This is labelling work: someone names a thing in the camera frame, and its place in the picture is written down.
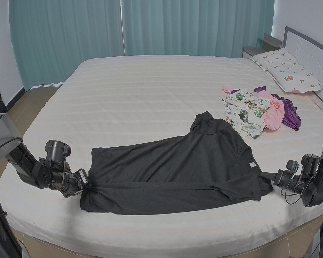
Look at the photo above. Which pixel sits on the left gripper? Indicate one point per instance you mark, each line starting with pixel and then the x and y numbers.
pixel 76 183

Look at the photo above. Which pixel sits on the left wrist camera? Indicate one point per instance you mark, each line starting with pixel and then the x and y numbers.
pixel 66 150

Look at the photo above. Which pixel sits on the bed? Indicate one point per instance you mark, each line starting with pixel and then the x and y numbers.
pixel 150 90

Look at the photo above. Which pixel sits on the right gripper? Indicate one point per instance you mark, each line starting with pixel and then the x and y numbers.
pixel 284 180

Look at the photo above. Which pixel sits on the white printed pillow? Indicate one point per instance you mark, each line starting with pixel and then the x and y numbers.
pixel 288 68

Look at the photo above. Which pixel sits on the black T-shirt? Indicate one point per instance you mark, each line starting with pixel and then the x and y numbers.
pixel 164 176

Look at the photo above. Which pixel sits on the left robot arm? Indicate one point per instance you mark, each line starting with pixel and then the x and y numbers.
pixel 5 136

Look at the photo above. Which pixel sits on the pink garment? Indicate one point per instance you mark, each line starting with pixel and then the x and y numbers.
pixel 274 114

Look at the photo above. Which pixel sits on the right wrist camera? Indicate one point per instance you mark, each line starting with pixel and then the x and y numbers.
pixel 291 165

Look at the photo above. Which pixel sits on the grey bedside table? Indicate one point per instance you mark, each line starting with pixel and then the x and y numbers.
pixel 251 51

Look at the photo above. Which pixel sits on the blue-green curtain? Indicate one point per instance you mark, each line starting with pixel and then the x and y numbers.
pixel 64 36
pixel 191 17

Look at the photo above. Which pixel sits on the white printed garment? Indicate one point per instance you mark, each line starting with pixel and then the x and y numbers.
pixel 245 114

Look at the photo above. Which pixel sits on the purple garment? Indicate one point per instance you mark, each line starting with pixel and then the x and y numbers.
pixel 292 115

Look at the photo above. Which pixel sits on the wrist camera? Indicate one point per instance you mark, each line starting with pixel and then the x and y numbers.
pixel 66 150
pixel 291 165

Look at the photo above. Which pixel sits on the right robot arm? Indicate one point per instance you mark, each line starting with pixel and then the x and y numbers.
pixel 319 187

